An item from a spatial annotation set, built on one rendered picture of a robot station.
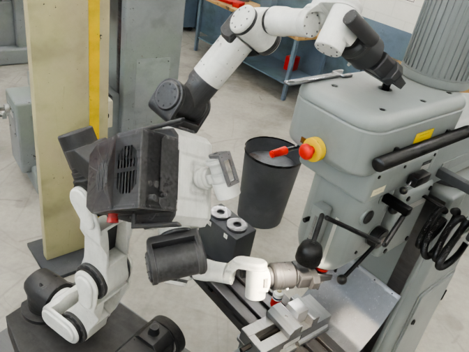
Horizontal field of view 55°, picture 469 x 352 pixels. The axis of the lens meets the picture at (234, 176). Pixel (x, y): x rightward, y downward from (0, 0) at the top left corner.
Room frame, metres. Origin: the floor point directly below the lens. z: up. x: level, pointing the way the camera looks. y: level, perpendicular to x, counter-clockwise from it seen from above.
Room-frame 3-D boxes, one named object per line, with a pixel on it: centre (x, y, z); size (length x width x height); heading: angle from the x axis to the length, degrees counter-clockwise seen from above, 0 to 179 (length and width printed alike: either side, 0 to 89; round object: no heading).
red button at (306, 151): (0.97, -0.16, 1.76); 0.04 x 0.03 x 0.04; 45
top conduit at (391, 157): (1.07, -0.47, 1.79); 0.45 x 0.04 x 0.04; 135
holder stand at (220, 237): (1.53, -0.01, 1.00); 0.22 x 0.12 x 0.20; 50
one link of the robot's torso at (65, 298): (1.26, 0.54, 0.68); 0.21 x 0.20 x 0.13; 62
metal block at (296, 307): (1.18, -0.31, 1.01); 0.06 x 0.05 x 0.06; 42
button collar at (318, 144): (0.99, -0.18, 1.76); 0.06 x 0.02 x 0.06; 45
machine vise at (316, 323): (1.16, -0.29, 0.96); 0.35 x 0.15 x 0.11; 132
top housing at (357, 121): (1.16, -0.35, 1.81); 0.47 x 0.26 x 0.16; 135
